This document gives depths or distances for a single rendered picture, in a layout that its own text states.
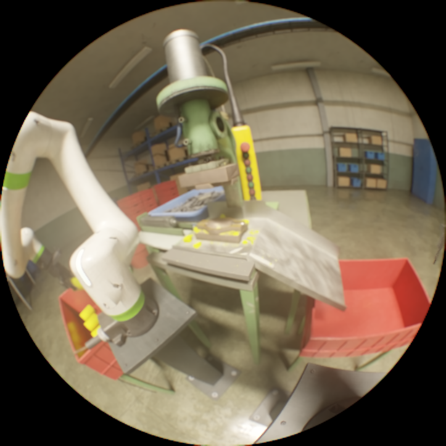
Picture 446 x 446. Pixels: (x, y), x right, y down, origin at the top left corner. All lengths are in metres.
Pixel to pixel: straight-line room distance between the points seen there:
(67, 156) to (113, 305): 0.42
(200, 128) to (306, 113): 5.43
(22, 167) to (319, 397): 0.75
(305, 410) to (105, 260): 0.45
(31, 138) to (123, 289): 0.42
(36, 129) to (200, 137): 0.45
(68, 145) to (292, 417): 0.79
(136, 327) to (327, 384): 0.43
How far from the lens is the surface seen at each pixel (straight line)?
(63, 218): 8.46
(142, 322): 0.43
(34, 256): 0.79
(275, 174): 5.72
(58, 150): 0.55
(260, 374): 1.26
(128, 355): 0.45
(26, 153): 0.48
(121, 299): 0.37
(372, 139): 5.90
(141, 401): 1.52
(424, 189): 6.42
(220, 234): 0.48
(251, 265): 0.38
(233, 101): 0.72
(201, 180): 0.44
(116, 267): 0.35
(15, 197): 0.53
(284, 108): 5.80
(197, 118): 0.45
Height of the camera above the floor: 1.25
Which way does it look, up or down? 23 degrees down
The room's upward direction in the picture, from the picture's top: 12 degrees counter-clockwise
